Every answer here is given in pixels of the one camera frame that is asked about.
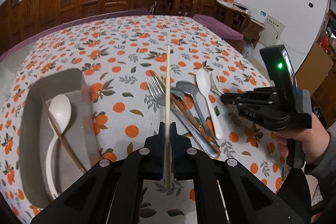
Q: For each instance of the right hand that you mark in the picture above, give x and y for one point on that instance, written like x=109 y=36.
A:
x=314 y=141

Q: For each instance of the small white plastic spoon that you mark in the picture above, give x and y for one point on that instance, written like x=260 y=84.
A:
x=204 y=86

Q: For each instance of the steel rectangular tray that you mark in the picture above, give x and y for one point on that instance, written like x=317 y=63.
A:
x=57 y=143

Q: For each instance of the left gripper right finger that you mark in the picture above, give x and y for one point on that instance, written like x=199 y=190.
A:
x=182 y=162

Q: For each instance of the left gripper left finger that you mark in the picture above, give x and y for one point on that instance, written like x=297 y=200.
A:
x=155 y=159

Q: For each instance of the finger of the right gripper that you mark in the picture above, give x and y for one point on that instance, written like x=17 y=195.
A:
x=253 y=99
x=264 y=90

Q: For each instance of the dark brown wooden chopstick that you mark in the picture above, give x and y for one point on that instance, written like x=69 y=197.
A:
x=59 y=114

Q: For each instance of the purple seat cushion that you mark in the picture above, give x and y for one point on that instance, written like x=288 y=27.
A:
x=217 y=27

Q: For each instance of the steel fork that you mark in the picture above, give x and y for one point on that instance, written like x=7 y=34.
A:
x=168 y=111

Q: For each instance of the large white plastic spoon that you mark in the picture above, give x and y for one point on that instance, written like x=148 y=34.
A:
x=49 y=176

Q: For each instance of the wooden side table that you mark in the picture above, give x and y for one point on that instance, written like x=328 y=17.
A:
x=252 y=27

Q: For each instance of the orange fruit print tablecloth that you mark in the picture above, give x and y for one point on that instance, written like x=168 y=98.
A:
x=116 y=56

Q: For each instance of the small steel spoon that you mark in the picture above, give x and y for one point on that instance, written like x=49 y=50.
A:
x=213 y=86

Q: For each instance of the light bamboo chopstick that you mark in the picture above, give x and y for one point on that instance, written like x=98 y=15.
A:
x=167 y=123

